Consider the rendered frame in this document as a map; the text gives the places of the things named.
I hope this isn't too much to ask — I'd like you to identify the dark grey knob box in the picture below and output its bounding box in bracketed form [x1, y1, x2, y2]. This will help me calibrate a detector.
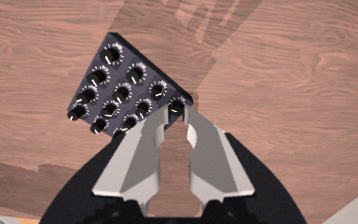
[67, 32, 193, 141]

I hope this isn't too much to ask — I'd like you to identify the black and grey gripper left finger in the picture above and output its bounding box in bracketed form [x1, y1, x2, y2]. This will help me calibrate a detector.
[38, 104, 172, 224]

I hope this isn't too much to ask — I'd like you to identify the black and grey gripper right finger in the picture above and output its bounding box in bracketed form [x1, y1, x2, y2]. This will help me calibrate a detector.
[182, 104, 307, 224]

